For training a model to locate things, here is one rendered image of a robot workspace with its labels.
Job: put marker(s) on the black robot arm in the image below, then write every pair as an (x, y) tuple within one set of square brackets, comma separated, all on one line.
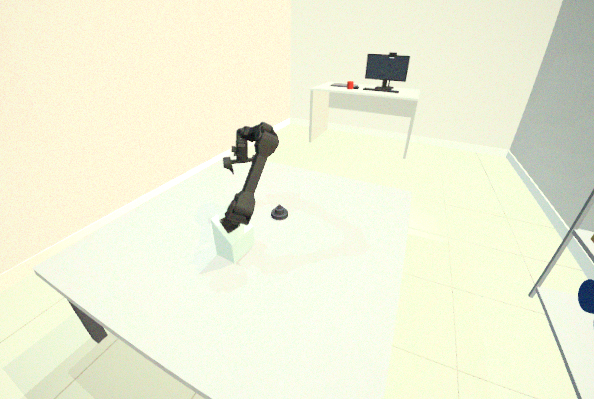
[(241, 208)]

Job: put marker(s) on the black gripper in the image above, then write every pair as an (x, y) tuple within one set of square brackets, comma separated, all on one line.
[(240, 158)]

